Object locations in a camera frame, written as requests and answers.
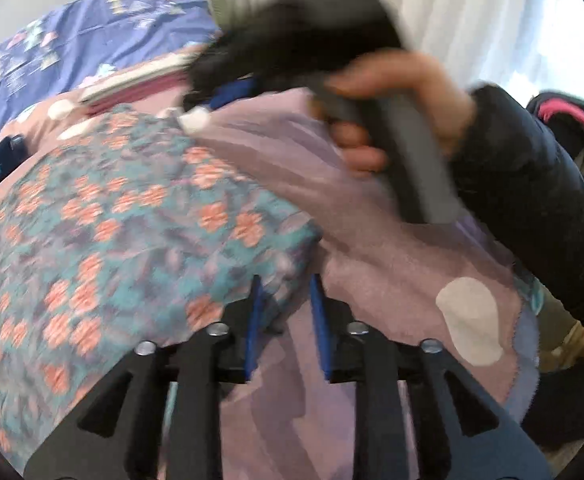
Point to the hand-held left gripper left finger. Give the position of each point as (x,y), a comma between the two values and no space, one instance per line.
(253,330)

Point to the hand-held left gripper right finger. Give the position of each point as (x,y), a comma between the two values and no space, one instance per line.
(319,330)

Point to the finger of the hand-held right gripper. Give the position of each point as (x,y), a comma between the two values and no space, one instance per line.
(229,95)

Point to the teal floral shirt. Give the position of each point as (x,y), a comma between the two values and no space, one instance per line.
(122,235)

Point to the person's right forearm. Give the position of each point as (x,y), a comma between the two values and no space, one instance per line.
(521,185)

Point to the person's right hand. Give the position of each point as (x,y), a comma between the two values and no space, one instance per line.
(421,72)

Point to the green pillow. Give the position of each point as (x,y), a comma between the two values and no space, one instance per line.
(219,10)

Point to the folded pink garment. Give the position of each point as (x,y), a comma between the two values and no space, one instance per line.
(137,97)

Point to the pink polka-dot blanket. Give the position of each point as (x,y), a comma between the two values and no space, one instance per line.
(396,270)

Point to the white curtain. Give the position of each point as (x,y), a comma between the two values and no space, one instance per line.
(471,10)

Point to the purple tree-print pillowcase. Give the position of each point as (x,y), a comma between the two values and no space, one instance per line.
(72,45)

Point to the person's leg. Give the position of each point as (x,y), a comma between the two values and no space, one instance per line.
(566,400)

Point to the black pink bag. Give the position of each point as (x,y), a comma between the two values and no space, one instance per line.
(571,110)

